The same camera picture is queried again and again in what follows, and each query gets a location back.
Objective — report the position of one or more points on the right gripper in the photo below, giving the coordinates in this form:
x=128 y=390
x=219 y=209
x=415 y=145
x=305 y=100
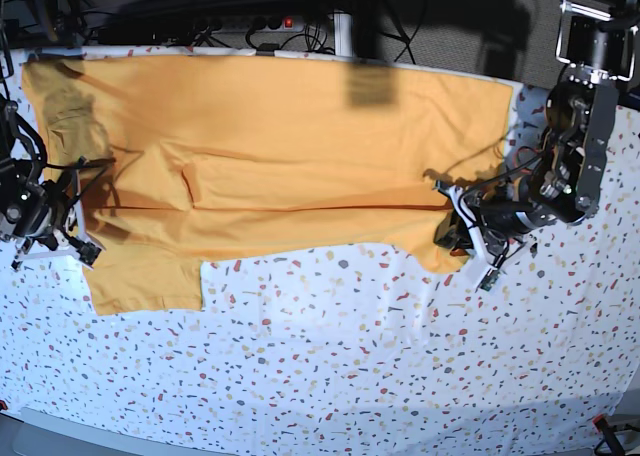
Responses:
x=37 y=211

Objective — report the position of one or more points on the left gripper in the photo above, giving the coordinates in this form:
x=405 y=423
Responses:
x=493 y=219

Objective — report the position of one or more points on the yellow T-shirt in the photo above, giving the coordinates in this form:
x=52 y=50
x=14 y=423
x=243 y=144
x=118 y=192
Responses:
x=218 y=158

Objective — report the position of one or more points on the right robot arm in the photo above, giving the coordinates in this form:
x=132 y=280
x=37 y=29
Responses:
x=24 y=156

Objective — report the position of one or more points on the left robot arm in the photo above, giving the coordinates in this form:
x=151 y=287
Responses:
x=562 y=180

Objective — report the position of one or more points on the terrazzo patterned tablecloth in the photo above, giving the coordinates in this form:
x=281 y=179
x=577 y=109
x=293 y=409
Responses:
x=352 y=349

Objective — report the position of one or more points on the red-tipped clamp right corner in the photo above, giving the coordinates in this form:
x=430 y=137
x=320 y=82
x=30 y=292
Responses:
x=609 y=443

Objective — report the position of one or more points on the white metal pole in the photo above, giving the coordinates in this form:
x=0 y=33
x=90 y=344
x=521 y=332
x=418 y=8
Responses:
x=343 y=34

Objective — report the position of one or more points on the black table clamp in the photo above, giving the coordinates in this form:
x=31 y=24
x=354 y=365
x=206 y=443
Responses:
x=267 y=49

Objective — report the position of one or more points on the white power strip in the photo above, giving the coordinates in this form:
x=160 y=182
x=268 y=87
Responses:
x=243 y=23

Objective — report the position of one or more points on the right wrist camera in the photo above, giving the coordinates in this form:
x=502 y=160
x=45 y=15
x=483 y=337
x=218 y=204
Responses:
x=87 y=253

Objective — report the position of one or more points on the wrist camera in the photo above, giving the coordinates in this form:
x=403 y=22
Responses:
x=486 y=278
x=87 y=253

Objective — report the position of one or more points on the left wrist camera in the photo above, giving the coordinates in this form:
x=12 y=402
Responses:
x=486 y=278

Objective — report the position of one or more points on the black camera stand pole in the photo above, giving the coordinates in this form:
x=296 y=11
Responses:
x=365 y=28

